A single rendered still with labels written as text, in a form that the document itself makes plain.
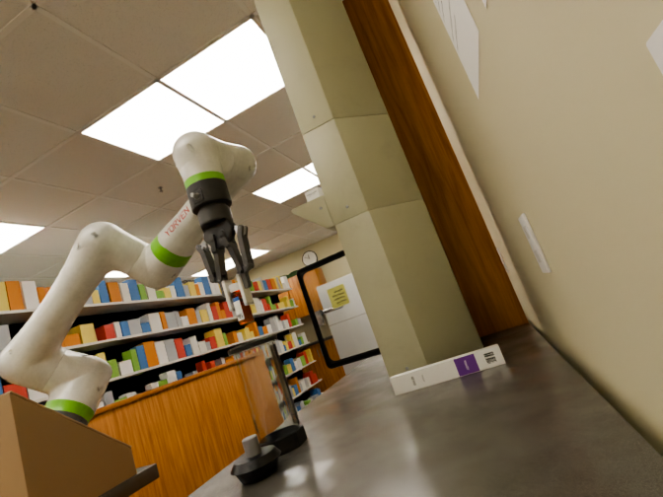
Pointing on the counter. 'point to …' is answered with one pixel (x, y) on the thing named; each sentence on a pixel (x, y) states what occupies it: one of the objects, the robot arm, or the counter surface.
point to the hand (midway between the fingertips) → (238, 293)
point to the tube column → (320, 61)
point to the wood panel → (436, 170)
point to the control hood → (316, 212)
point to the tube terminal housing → (391, 244)
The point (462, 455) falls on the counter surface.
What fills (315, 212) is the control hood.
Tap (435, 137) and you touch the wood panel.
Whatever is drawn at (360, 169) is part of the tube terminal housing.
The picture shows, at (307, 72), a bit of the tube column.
